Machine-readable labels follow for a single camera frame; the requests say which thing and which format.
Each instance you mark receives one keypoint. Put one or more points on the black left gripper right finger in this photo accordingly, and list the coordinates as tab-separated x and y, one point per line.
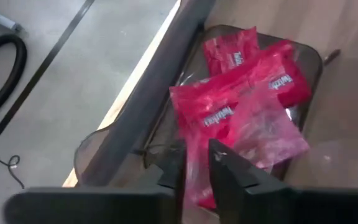
244	199

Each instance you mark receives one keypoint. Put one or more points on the grey translucent plastic bin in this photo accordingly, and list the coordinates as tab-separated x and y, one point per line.
194	53

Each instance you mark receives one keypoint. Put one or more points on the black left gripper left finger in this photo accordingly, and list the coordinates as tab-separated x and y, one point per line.
104	205

